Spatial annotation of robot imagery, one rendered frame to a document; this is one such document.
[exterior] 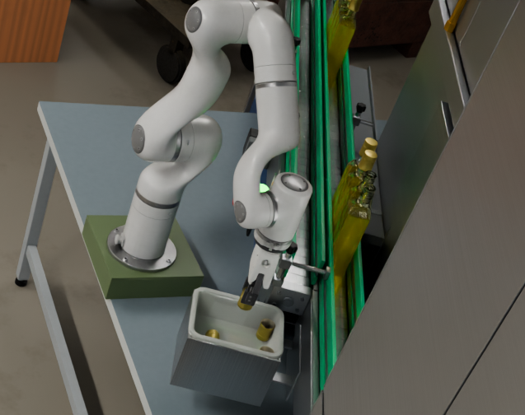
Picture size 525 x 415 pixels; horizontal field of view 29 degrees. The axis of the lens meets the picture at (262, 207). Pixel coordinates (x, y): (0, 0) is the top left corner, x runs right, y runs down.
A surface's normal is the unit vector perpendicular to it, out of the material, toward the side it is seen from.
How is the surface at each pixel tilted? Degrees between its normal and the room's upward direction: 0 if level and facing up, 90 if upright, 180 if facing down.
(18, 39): 90
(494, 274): 90
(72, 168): 0
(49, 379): 0
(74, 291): 0
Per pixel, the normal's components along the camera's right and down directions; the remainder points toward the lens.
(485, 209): -0.95, -0.27
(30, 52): 0.48, 0.64
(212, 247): 0.30, -0.76
